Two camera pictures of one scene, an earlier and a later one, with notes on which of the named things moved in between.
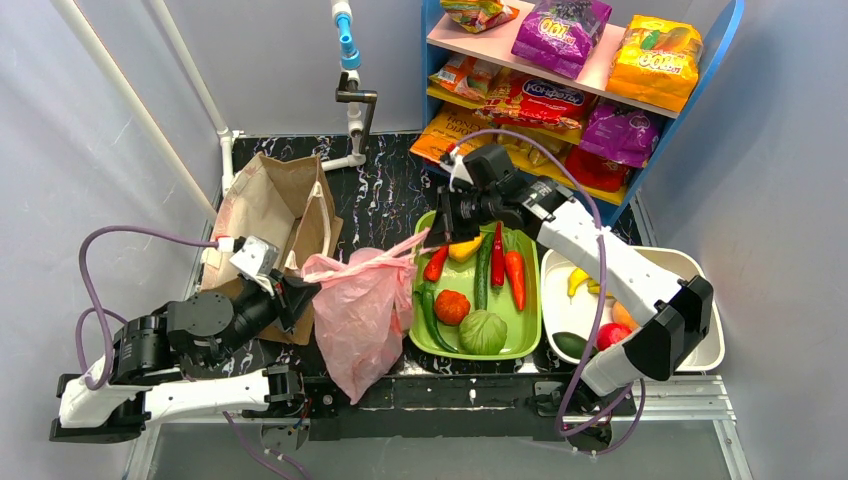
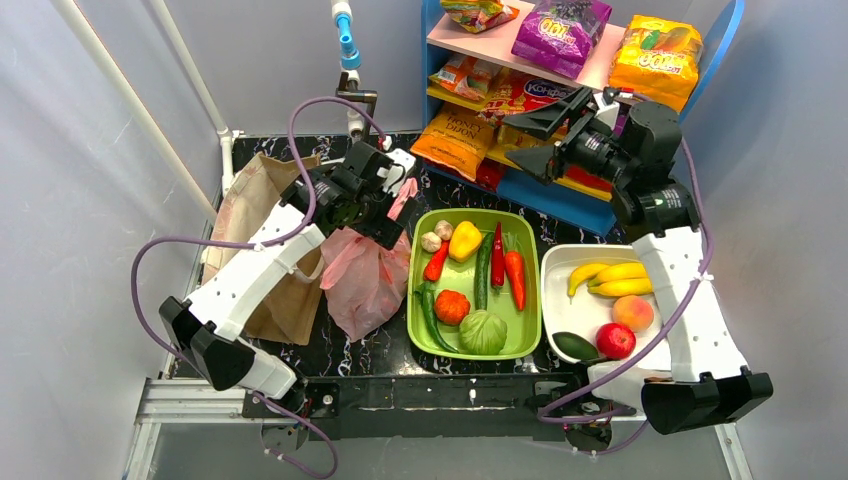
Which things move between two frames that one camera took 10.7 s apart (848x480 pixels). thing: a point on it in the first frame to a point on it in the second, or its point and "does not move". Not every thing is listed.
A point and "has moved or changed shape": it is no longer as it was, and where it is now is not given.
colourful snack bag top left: x=478 y=15 does not move
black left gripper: x=291 y=297 to x=374 y=223
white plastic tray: x=570 y=299 does not move
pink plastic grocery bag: x=363 y=305 has moved or changed shape
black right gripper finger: x=445 y=229 to x=544 y=123
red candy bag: x=522 y=97 does not move
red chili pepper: x=498 y=257 does not move
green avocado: x=572 y=344 does not move
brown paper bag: x=274 y=219 does not move
